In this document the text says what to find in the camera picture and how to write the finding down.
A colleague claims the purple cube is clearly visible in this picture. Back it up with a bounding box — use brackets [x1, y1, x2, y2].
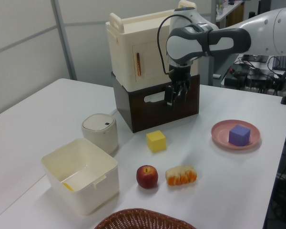
[228, 124, 251, 146]

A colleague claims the cream open plastic bin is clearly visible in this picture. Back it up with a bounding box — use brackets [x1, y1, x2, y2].
[41, 137, 120, 217]

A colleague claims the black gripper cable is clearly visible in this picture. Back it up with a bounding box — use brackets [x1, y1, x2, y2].
[156, 14, 182, 75]

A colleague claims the small cream lidded trash can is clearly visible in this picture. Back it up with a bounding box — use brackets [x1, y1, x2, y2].
[81, 113, 119, 155]

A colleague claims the brown wicker basket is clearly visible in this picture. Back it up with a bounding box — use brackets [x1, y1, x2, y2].
[94, 208, 196, 229]

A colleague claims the peeled orange toy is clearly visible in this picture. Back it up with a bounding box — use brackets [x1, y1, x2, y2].
[165, 165, 198, 186]

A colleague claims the black keyboard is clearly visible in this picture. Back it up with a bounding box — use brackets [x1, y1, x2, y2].
[272, 55, 286, 71]

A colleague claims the pink plate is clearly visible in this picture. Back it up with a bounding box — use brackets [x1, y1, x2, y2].
[211, 120, 262, 150]

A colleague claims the cream cabinet box with handles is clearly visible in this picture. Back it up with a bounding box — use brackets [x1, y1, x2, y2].
[105, 0, 199, 92]

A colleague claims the red apple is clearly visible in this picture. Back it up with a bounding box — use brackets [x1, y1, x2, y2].
[136, 165, 159, 189]

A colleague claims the black monitor stand base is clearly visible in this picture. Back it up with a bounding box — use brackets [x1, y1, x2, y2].
[241, 54, 269, 63]

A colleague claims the black electronics with cables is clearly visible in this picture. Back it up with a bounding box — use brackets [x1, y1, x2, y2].
[224, 61, 286, 95]

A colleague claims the dark brown wooden crate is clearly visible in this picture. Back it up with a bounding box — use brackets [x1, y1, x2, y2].
[111, 71, 201, 134]

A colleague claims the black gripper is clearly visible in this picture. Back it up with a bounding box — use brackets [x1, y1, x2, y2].
[164, 63, 191, 111]

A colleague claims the yellow cube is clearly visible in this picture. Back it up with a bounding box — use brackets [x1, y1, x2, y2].
[146, 130, 167, 153]

